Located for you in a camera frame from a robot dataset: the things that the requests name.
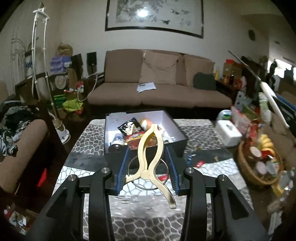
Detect beige sofa pillow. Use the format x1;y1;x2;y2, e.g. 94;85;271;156
139;50;179;85

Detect grey patterned table cloth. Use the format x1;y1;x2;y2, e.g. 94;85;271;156
52;118;258;241

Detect framed ink painting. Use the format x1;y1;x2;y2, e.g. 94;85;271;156
105;0;204;39

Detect brown armchair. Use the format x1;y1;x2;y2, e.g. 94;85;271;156
1;119;48;194

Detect red sachet packet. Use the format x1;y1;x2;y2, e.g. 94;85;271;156
195;161;205;169

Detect blue candy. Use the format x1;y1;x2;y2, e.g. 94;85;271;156
186;155;193;166

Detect dark green cushion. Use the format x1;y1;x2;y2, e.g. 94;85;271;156
193;72;216;91

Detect paper on sofa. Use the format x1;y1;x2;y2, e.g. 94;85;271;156
137;82;157;93

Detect bananas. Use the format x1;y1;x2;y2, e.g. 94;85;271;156
259;134;276;156

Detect white tissue box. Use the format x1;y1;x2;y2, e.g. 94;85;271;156
215;120;242;147

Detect white garment steamer stand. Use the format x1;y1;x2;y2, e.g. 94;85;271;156
31;3;71;144

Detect pile of clothes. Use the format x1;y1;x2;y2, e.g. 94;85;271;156
1;106;36;157

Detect black storage box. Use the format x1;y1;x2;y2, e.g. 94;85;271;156
104;110;188;157

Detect wicker basket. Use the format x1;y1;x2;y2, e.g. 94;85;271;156
237;141;284;186

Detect brown sofa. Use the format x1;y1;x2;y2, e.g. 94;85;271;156
87;49;232;109

